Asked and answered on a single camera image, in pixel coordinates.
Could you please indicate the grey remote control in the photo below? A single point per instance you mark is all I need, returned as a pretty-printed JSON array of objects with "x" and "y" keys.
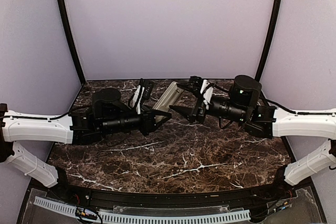
[{"x": 170, "y": 96}]

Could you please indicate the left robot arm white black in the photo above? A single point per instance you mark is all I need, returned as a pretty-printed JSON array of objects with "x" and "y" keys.
[{"x": 106, "y": 115}]

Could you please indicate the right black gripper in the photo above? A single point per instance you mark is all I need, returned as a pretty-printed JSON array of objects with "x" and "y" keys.
[{"x": 191, "y": 113}]

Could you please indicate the black front rail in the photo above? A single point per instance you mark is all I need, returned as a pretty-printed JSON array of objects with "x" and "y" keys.
[{"x": 250, "y": 198}]

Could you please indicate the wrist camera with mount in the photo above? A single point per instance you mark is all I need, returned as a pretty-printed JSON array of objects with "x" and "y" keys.
[
  {"x": 142, "y": 93},
  {"x": 202, "y": 89}
]

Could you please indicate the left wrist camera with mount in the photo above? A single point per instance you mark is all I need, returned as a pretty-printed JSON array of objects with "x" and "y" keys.
[{"x": 142, "y": 93}]

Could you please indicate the black frame post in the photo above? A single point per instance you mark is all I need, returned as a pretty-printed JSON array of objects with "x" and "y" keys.
[
  {"x": 70, "y": 41},
  {"x": 268, "y": 40}
]

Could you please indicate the left black frame post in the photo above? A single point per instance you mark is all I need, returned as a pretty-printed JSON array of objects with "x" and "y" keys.
[{"x": 70, "y": 41}]

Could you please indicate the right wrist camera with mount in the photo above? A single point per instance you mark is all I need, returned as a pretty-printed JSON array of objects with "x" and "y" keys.
[{"x": 202, "y": 89}]

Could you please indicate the white slotted cable duct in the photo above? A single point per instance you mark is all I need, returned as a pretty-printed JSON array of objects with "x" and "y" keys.
[{"x": 88, "y": 216}]

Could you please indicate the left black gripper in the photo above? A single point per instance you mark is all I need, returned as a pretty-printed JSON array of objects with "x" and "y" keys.
[{"x": 149, "y": 120}]

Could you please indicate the right black frame post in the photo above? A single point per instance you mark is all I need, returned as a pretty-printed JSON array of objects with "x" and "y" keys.
[{"x": 268, "y": 40}]

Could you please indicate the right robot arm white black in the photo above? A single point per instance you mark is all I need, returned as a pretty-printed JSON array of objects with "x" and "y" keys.
[{"x": 271, "y": 121}]

